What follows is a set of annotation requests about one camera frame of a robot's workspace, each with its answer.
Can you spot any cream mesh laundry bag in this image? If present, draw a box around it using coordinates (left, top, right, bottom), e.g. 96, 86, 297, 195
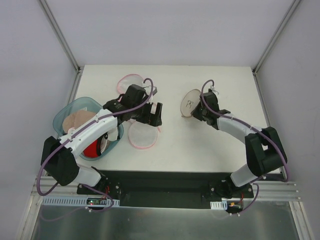
180, 89, 201, 118

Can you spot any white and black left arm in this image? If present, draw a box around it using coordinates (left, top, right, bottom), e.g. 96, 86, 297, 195
40, 82, 163, 195

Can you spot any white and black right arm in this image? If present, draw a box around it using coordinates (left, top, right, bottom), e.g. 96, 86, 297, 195
192, 91, 288, 198

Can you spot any pink-trimmed white mesh bag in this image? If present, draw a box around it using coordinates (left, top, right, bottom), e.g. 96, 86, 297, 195
116, 73, 151, 94

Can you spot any pink-trimmed mesh bag front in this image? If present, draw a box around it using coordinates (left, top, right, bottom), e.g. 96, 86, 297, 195
128, 121, 161, 150

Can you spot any white black-trimmed bra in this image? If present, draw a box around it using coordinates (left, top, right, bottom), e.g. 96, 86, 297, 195
101, 126, 119, 152

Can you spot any beige bra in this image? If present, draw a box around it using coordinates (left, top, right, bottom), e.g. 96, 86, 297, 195
62, 110, 96, 134

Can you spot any red bra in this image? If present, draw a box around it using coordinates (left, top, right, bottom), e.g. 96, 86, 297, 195
82, 138, 102, 159

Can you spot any teal plastic basket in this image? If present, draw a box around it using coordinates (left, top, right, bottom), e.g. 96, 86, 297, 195
52, 97, 124, 161

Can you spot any right aluminium frame post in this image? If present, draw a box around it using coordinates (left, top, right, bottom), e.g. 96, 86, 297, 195
252, 0, 303, 76

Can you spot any aluminium frame post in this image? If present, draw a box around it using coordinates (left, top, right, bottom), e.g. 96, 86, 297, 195
252, 0, 303, 76
36, 0, 84, 74

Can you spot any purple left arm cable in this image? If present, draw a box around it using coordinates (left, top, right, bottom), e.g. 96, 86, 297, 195
36, 78, 155, 213

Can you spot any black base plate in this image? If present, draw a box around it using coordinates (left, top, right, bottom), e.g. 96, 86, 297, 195
76, 170, 254, 209

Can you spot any white slotted cable duct right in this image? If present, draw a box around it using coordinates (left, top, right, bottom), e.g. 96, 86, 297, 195
210, 200, 228, 211

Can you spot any white slotted cable duct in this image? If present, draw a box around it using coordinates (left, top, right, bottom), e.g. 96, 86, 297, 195
42, 196, 120, 208
210, 200, 228, 211

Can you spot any left aluminium frame post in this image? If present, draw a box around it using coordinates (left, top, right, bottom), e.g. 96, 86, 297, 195
36, 0, 84, 74

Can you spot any white slotted cable duct left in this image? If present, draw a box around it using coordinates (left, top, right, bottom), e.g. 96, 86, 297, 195
42, 196, 120, 208

